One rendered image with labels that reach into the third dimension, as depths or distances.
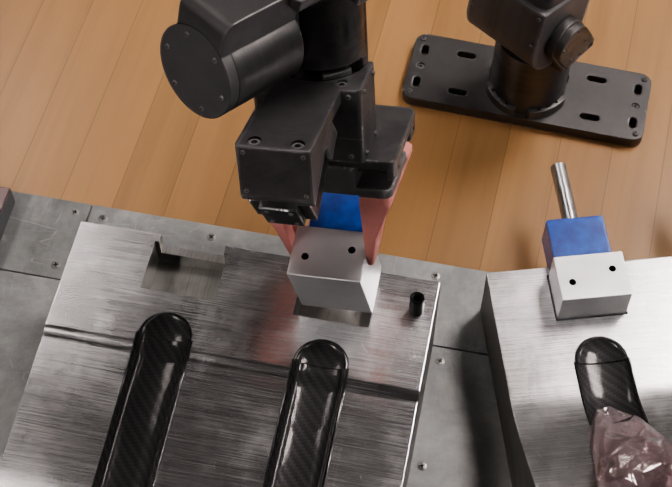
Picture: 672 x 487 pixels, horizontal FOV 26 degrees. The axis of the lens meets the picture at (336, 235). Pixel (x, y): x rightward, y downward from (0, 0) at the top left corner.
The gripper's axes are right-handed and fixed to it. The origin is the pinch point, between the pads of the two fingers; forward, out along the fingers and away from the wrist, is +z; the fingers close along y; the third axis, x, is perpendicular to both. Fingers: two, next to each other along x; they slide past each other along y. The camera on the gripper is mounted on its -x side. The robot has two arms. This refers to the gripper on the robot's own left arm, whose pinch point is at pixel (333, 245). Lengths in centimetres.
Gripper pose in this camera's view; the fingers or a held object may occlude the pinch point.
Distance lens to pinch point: 96.2
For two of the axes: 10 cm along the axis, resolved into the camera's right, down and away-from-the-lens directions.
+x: 2.4, -5.8, 7.8
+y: 9.7, 1.0, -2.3
